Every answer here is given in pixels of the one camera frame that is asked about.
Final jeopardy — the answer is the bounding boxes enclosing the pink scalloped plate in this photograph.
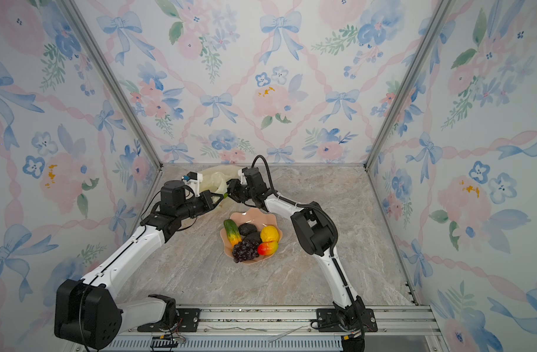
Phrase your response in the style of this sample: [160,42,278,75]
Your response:
[220,208,283,264]

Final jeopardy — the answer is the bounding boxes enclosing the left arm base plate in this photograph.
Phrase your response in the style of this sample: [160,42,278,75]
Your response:
[137,308,202,333]

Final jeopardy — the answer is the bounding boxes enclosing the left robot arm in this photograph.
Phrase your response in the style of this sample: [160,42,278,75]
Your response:
[54,180,225,351]

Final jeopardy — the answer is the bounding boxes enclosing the yellow plastic bag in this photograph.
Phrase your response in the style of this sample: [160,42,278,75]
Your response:
[199,164,241,194]

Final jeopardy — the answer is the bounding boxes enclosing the red yellow peach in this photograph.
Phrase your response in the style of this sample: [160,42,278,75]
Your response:
[257,241,279,256]

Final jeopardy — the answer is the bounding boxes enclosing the right corner aluminium post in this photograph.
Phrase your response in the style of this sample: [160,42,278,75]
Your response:
[365,0,453,172]

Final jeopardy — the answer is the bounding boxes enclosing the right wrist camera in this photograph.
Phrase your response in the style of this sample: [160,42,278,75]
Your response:
[238,167,266,192]

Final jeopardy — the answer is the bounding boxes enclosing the green yellow cucumber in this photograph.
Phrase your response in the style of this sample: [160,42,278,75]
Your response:
[224,219,242,247]

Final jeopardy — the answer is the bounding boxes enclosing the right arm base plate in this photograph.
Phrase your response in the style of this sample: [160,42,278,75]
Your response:
[310,308,378,334]

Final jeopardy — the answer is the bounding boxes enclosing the left corner aluminium post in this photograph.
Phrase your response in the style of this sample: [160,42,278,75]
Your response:
[56,0,163,171]

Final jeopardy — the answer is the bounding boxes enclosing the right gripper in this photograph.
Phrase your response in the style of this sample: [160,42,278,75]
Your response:
[219,177,257,202]

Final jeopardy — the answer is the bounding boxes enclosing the purple grape bunch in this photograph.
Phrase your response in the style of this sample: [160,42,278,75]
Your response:
[232,241,259,263]

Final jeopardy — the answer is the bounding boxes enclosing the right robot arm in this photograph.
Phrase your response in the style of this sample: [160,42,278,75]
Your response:
[227,179,378,335]

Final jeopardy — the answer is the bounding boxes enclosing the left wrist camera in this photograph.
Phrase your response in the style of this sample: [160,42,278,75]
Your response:
[181,172,203,196]

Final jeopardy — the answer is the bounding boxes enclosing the yellow lemon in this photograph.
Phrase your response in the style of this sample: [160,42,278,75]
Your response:
[260,225,280,243]

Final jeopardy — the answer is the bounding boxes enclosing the aluminium front rail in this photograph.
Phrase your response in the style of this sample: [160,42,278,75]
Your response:
[65,304,450,352]

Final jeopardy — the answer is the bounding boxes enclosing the dark avocado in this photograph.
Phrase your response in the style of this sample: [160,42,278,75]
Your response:
[243,232,262,244]
[238,223,258,237]

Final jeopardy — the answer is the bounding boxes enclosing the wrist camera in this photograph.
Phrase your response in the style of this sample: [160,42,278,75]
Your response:
[181,172,203,196]
[238,167,266,192]

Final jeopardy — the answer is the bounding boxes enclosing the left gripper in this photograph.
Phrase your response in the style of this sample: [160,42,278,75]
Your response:
[179,190,225,221]

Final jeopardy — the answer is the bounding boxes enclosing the corner aluminium post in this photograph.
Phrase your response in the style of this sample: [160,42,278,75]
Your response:
[365,0,453,172]
[56,0,163,171]

